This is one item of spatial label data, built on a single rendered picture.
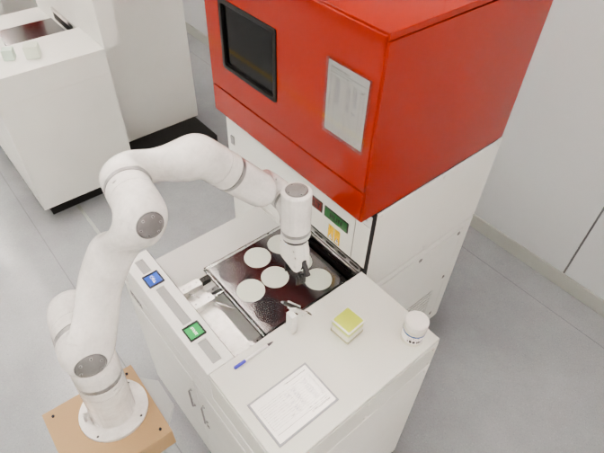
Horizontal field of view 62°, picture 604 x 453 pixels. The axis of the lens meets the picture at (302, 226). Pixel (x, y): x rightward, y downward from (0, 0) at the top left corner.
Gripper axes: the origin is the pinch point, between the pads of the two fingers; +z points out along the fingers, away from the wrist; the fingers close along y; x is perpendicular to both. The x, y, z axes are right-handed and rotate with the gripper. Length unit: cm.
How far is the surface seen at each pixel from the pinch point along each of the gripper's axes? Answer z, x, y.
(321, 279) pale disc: 21.8, 16.7, -9.6
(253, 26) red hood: -55, 14, -50
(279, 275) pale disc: 21.5, 4.5, -18.6
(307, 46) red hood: -58, 17, -24
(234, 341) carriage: 24.9, -20.4, -3.5
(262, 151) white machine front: -4, 18, -57
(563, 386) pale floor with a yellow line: 112, 131, 43
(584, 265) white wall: 86, 182, 6
